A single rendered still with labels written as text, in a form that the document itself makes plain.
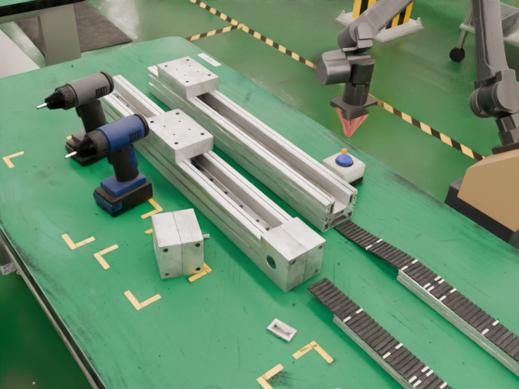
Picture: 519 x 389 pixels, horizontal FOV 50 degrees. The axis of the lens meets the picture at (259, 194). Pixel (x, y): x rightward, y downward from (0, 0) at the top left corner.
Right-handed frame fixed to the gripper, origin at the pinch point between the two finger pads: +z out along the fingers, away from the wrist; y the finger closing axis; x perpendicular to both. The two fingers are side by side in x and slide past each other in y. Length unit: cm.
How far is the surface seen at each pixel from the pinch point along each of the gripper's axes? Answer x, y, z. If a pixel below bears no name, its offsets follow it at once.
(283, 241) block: 17.4, 34.0, 5.3
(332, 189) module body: 7.4, 10.6, 8.3
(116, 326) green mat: 10, 68, 15
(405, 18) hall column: -184, -260, 83
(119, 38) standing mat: -271, -63, 91
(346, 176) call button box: 4.5, 2.9, 9.4
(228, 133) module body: -24.5, 18.4, 7.5
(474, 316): 50, 12, 11
